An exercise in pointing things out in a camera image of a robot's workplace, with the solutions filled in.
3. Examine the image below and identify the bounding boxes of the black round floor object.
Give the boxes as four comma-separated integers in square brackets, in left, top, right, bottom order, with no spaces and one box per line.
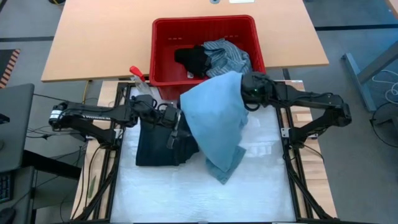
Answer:
[369,102,398,156]

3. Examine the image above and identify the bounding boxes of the light wooden desk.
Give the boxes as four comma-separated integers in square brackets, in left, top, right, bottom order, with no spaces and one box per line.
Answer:
[40,0,330,83]

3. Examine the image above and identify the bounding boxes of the black garment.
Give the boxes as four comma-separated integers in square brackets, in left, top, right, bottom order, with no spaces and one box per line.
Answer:
[174,45,213,79]

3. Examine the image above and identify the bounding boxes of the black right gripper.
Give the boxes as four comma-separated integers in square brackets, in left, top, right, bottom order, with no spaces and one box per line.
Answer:
[241,71,275,112]

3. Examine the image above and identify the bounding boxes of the clear spray bottle red trigger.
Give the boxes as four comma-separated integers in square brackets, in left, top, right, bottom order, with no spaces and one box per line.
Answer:
[129,65,155,98]

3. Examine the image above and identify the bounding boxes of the red plastic laundry bin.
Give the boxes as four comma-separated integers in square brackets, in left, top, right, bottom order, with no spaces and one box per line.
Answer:
[149,14,267,101]

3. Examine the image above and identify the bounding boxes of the white cable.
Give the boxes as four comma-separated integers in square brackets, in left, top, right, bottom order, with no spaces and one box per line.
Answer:
[371,70,398,105]

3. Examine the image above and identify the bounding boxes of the light blue jeans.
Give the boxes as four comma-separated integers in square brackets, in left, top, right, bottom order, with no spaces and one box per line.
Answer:
[179,70,250,185]

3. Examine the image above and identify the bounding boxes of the green strip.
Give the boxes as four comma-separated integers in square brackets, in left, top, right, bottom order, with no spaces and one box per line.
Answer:
[88,175,97,200]

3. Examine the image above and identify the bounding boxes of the black keyboard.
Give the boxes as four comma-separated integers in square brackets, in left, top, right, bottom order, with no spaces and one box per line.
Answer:
[0,172,13,203]

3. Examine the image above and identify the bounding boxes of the dark navy jeans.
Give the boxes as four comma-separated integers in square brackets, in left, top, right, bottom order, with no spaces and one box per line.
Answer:
[136,110,200,167]

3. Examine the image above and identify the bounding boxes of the grey side desk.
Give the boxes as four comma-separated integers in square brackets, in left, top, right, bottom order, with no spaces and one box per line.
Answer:
[0,83,35,174]

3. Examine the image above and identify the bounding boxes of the yellow cable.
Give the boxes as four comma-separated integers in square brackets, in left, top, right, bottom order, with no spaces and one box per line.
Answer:
[81,80,91,105]

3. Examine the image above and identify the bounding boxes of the black orange hazard-striped mat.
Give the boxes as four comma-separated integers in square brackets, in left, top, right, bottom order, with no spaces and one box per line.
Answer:
[0,49,21,90]

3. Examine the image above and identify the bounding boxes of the grey metal table leg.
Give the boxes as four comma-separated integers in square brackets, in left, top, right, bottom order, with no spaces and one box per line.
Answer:
[341,40,398,112]

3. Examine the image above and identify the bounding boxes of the black computer mouse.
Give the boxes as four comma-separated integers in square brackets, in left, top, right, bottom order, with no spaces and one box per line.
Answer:
[0,207,16,224]

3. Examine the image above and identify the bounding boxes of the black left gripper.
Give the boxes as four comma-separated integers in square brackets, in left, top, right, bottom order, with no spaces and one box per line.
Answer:
[154,103,183,150]

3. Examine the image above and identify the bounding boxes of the black aluminium table frame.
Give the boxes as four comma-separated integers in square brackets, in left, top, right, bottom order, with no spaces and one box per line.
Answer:
[70,81,338,224]

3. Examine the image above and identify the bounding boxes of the blue striped shirt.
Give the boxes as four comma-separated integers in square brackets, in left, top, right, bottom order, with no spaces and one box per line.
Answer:
[201,37,254,78]

